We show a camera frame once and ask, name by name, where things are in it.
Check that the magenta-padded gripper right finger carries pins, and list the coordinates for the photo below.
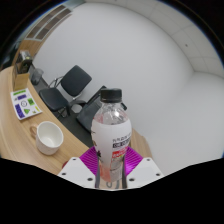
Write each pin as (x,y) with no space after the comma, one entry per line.
(145,171)

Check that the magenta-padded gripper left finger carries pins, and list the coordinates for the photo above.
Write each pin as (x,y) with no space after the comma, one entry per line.
(76,171)

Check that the clear bottle with pink drink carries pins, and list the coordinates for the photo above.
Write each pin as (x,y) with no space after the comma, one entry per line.
(111,133)

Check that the wooden side desk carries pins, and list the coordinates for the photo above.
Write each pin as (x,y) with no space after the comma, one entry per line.
(140,145)

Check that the white mug with orange print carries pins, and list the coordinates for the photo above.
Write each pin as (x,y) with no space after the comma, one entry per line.
(48,140)

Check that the colourful sticker sheet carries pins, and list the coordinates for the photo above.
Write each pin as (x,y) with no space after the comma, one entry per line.
(25,104)

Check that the black office chair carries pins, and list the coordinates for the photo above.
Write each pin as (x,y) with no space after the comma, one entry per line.
(75,80)

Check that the grey waste bin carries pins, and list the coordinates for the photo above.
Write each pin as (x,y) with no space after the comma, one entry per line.
(36,76)

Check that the brown cardboard box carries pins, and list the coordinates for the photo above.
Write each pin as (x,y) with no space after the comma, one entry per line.
(21,81)

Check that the black box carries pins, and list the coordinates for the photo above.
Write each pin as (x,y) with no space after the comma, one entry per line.
(25,61)

